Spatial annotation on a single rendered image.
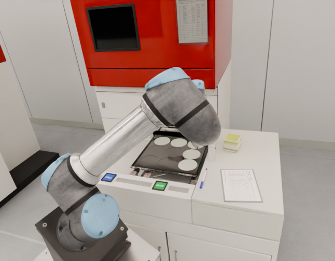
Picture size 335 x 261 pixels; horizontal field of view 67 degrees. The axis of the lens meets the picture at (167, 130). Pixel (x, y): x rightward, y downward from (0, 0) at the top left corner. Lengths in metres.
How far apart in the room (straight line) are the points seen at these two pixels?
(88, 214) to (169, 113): 0.36
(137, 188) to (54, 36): 3.01
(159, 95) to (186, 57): 0.75
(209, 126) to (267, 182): 0.56
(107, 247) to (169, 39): 1.02
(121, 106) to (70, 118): 2.56
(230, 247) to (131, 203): 0.47
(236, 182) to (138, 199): 0.43
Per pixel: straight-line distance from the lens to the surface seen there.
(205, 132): 0.68
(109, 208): 0.80
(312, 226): 2.42
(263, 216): 1.06
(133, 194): 1.18
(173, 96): 0.66
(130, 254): 1.11
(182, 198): 1.08
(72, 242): 0.93
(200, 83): 1.15
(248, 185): 1.13
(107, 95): 1.75
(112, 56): 1.58
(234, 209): 1.06
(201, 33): 1.36
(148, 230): 1.31
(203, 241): 1.24
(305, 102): 3.11
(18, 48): 4.40
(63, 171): 0.79
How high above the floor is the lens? 1.70
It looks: 28 degrees down
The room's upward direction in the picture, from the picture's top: 6 degrees counter-clockwise
